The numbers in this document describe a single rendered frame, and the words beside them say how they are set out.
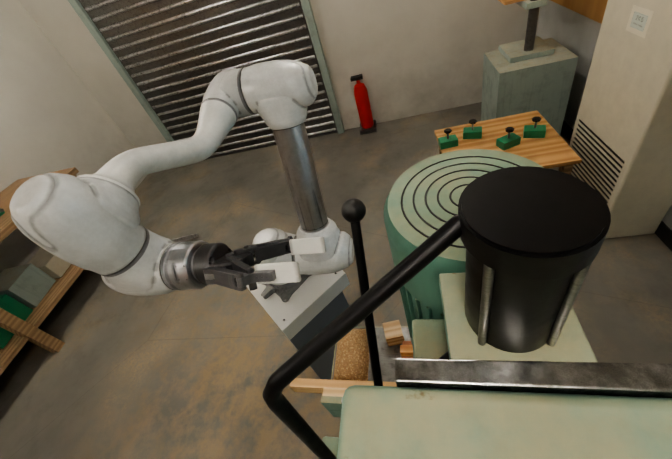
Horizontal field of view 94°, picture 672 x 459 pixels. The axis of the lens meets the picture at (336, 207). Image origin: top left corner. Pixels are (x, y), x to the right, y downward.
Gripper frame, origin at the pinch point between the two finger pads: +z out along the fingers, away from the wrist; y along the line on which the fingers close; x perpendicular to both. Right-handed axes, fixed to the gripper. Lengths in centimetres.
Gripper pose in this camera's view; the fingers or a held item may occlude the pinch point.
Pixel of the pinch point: (307, 256)
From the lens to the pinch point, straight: 53.7
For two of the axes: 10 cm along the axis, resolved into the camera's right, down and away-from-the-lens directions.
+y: -2.4, 1.8, -9.5
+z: 9.6, -1.1, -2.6
